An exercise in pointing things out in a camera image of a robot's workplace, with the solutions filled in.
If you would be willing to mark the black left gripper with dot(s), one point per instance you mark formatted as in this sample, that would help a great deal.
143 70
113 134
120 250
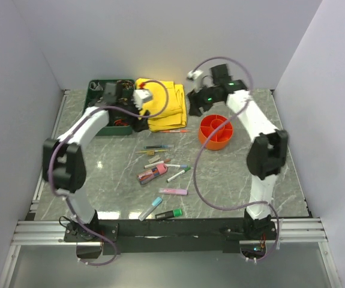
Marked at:
138 125

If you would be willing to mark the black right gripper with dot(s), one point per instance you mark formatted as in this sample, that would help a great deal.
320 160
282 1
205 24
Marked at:
195 102

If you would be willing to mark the dark blue pen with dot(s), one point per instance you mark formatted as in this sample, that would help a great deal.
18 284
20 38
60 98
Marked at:
158 147

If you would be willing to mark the yellow pencil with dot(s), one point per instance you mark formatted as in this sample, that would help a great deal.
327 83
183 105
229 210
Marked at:
155 150

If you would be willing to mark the orange pen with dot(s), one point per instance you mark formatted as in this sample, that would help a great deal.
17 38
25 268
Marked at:
175 131

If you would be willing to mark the white marker blue cap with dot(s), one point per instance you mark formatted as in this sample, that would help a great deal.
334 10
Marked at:
177 165

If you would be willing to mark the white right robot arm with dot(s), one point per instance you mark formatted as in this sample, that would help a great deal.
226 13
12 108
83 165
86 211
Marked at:
266 156

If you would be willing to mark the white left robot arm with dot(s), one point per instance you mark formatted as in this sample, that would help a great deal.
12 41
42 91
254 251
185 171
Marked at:
64 166

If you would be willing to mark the orange navy rolled tie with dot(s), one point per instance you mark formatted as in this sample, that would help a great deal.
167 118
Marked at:
121 123

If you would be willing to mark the yellow folded cloth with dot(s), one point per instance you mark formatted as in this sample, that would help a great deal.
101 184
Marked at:
174 115

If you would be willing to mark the green compartment tray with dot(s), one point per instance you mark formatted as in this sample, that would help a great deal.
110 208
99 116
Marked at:
115 95

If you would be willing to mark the beige eraser block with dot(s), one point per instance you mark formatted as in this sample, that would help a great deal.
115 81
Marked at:
154 159

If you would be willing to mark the dark brown rolled tie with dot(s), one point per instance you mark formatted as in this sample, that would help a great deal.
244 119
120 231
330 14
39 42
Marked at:
126 84

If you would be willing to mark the grey rolled item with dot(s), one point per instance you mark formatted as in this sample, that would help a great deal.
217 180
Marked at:
95 86

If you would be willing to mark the white marker green cap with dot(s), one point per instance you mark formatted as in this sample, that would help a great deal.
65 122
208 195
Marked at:
178 174

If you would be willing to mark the clear tube blue cap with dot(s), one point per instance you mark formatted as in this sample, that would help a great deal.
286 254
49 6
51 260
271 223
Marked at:
150 209

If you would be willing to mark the black green highlighter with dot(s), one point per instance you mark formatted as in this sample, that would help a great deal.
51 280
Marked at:
169 214

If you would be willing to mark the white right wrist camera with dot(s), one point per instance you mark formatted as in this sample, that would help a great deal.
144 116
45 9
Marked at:
194 75

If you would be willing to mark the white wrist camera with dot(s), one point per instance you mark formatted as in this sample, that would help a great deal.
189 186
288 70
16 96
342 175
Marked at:
140 97
194 75

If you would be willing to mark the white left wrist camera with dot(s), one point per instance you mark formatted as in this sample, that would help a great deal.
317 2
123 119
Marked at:
140 97

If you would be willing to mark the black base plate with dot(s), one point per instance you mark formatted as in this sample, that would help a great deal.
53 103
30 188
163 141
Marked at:
173 235

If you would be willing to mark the aluminium rail frame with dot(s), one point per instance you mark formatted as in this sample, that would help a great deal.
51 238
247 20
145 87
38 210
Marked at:
39 257

